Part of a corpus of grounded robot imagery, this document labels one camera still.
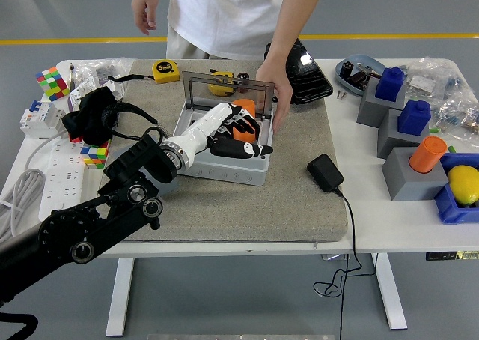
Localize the person's left hand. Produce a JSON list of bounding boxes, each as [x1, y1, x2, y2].
[[255, 58, 294, 132]]

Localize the person's right hand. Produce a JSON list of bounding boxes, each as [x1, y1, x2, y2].
[[131, 0, 160, 36]]

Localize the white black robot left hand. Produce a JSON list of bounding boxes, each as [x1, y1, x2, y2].
[[172, 101, 275, 161]]

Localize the orange cylinder battery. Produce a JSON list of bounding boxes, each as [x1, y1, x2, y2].
[[408, 136, 448, 174], [231, 98, 261, 142]]

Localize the tinted transparent box lid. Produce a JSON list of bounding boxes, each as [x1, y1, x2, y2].
[[181, 70, 278, 122]]

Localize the grey electrical junction box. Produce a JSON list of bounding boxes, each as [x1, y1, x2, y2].
[[172, 102, 278, 186]]

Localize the black glossy plastic tray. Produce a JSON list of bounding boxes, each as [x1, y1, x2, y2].
[[263, 37, 334, 105]]

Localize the yellow tape measure chrome face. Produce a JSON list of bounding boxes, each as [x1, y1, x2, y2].
[[207, 69, 237, 96]]

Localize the yellow tape measure black label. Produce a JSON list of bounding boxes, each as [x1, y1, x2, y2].
[[107, 60, 181, 85]]

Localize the clear bag of parts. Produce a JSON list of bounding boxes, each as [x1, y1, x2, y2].
[[430, 92, 479, 141], [403, 56, 467, 101], [73, 57, 138, 82]]

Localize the brown electronic components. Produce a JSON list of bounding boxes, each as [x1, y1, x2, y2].
[[347, 69, 372, 90]]

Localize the person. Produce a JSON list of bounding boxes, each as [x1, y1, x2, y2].
[[131, 0, 326, 132]]

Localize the grey block holder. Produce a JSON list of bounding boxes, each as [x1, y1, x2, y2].
[[381, 146, 450, 201], [376, 109, 430, 160], [356, 78, 407, 128]]

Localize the blue-grey shallow bowl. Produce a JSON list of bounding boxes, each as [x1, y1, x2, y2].
[[335, 53, 386, 97]]

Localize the black power adapter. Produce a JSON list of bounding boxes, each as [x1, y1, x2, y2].
[[306, 154, 344, 192]]

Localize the grey-brown mat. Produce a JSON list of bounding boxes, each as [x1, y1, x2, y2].
[[91, 58, 349, 243]]

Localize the white printed packet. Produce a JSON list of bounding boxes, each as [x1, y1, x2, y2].
[[68, 76, 126, 109]]

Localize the blue bottle-shaped block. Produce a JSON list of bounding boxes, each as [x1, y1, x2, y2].
[[375, 67, 406, 103], [397, 100, 432, 135]]

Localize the white-edged colourful puzzle cube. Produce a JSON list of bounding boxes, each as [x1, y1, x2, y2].
[[35, 66, 72, 102]]

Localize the stickerless colourful puzzle cube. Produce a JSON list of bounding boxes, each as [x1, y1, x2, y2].
[[80, 139, 112, 170]]

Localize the black cloth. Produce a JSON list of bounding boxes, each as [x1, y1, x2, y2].
[[61, 86, 119, 146]]

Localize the white blue circuit breaker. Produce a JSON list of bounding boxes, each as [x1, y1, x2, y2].
[[19, 99, 67, 139]]

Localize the white power strip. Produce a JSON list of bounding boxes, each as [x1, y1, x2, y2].
[[39, 139, 89, 221]]

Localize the white table leg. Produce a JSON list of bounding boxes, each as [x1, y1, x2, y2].
[[105, 257, 135, 337], [372, 252, 408, 330]]

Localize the blue plastic bin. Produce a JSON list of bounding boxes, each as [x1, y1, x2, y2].
[[433, 152, 479, 225]]

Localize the yellow lemon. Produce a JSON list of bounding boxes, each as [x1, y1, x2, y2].
[[447, 164, 479, 207]]

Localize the black table control panel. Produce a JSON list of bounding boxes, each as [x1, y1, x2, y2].
[[425, 250, 479, 261]]

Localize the black adapter cord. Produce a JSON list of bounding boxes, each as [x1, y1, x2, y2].
[[313, 188, 376, 340]]

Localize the white power cable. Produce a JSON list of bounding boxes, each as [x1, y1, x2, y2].
[[0, 130, 67, 243]]

